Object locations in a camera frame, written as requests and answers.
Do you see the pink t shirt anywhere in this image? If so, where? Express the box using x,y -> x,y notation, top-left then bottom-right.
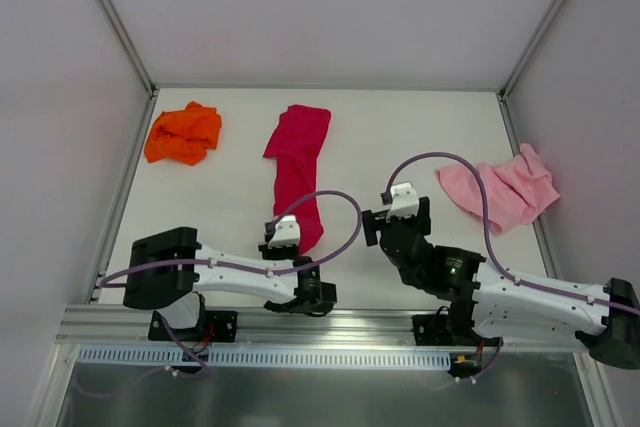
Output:
435,143 -> 560,234

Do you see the red t shirt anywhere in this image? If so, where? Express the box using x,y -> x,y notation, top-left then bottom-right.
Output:
262,104 -> 333,257

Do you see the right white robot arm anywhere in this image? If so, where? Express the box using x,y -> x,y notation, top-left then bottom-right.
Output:
361,197 -> 639,370

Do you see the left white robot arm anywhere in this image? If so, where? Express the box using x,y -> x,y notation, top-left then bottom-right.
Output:
123,219 -> 337,341

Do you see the orange t shirt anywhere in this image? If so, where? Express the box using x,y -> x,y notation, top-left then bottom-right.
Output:
143,101 -> 222,166

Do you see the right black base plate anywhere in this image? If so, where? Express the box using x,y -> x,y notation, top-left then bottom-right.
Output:
411,313 -> 499,347

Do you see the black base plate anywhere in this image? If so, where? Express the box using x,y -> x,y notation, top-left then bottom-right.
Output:
147,310 -> 237,343
411,313 -> 499,347

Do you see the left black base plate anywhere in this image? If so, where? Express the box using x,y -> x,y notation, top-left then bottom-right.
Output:
147,310 -> 237,343

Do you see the white slotted cable duct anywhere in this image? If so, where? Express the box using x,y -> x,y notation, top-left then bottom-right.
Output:
77,345 -> 451,371

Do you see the aluminium mounting rail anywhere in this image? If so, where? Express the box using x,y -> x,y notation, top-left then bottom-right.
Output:
54,304 -> 599,352

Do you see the right aluminium frame post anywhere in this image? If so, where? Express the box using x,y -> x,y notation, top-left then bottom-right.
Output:
499,0 -> 568,99

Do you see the aluminium frame post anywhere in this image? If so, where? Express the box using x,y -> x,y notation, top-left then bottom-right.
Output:
96,0 -> 156,96
499,0 -> 568,99

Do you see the left aluminium frame post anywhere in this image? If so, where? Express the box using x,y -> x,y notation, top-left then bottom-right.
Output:
96,0 -> 156,96

